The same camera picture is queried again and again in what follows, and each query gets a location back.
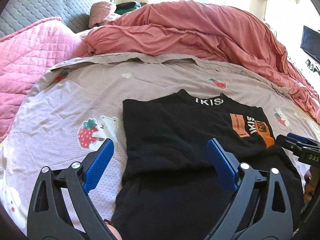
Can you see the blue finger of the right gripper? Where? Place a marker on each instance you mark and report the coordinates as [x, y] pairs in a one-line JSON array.
[[287, 143], [303, 139]]

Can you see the grey quilted headboard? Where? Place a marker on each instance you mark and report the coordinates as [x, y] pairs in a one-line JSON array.
[[18, 14]]

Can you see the black monitor screen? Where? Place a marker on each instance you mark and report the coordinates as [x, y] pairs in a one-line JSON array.
[[310, 43]]

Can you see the dusty pink small pillow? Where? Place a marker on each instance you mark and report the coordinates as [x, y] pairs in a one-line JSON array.
[[102, 12]]

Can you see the salmon red duvet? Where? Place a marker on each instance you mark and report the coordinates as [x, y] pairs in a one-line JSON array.
[[206, 31]]

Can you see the black long-sleeve sweatshirt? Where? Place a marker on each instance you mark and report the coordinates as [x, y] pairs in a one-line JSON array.
[[170, 188]]

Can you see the person's left hand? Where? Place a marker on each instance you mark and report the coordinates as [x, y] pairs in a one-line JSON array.
[[114, 231]]

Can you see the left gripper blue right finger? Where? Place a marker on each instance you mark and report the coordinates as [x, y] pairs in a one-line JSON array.
[[259, 207]]

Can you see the person's right hand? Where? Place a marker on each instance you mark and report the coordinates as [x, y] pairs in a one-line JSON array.
[[309, 190]]

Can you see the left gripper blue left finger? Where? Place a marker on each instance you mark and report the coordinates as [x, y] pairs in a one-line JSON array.
[[48, 217]]

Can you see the pink quilted pillow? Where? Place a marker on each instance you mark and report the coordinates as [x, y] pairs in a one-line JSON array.
[[26, 54]]

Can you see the beige strawberry bear bedsheet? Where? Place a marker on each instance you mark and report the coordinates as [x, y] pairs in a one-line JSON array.
[[74, 106]]

